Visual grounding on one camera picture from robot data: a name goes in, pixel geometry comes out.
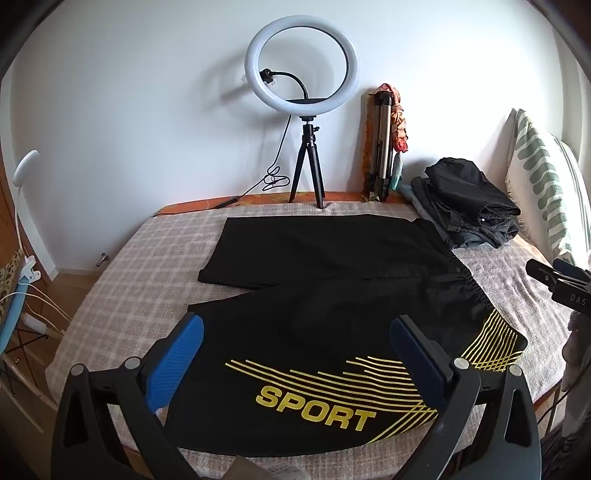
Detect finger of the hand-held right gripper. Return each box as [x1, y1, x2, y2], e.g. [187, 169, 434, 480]
[526, 259, 563, 292]
[553, 258, 591, 280]

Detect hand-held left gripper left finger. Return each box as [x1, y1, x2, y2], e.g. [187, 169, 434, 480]
[51, 313, 206, 480]

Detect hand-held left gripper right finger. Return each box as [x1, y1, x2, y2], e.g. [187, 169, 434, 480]
[389, 315, 542, 480]

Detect black pants with yellow print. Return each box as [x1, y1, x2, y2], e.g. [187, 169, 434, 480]
[168, 216, 529, 455]

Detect pale hanging cloth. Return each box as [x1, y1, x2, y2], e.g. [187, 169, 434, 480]
[561, 314, 591, 437]

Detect folded grey garment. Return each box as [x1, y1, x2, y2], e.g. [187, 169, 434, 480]
[441, 228, 502, 250]

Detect green striped white pillow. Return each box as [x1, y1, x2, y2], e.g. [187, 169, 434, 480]
[505, 108, 591, 269]

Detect beige plaid blanket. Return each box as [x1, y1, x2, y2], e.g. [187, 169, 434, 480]
[45, 200, 574, 480]

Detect folded black garment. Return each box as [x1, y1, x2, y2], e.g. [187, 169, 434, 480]
[424, 157, 522, 227]

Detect folded dark checked garment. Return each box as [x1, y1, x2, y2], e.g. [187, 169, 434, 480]
[410, 177, 520, 249]

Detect white power strip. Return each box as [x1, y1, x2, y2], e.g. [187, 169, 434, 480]
[22, 313, 51, 337]

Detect white clip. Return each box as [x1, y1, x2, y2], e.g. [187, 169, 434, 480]
[17, 257, 41, 283]

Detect leopard print cloth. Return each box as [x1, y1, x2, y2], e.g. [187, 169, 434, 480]
[0, 248, 25, 298]

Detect floral orange scarf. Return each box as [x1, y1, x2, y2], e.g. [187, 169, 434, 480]
[362, 83, 411, 200]

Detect folded silver tripod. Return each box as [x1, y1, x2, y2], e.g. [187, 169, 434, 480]
[365, 91, 399, 202]

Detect wooden cabinet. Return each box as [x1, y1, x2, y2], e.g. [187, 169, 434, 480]
[0, 154, 16, 278]

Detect small black tripod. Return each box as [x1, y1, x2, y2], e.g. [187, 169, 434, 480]
[289, 114, 327, 210]

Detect white round-head lamp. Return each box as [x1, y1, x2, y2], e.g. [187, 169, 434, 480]
[12, 150, 41, 261]

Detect black gooseneck phone holder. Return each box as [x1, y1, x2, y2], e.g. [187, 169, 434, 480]
[261, 68, 324, 100]

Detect white cable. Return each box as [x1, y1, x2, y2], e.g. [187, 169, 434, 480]
[0, 284, 72, 337]

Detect black ring light cable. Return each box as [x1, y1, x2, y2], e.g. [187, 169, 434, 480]
[216, 115, 294, 209]

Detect white ring light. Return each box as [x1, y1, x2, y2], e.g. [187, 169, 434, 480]
[245, 21, 360, 116]

